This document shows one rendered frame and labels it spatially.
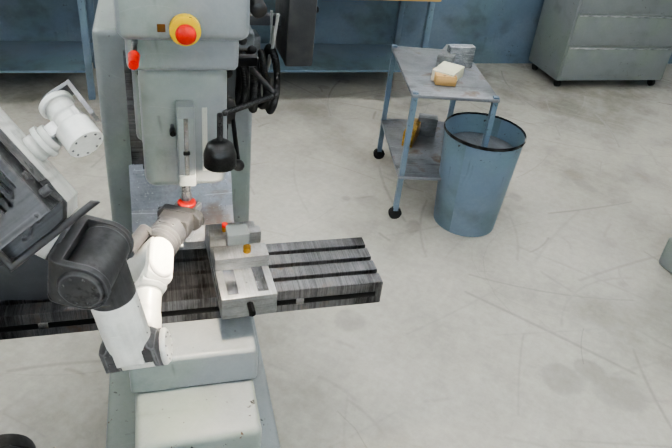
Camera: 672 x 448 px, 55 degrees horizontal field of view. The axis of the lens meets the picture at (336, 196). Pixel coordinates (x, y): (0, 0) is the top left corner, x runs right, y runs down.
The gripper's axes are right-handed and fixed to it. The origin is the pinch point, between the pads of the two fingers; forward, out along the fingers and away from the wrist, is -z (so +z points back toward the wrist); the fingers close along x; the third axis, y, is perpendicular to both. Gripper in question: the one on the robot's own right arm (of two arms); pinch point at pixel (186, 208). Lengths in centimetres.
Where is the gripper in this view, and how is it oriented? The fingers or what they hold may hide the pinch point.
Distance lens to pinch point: 178.6
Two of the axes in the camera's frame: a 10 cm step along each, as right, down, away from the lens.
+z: -1.9, 5.1, -8.4
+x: -9.8, -1.8, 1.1
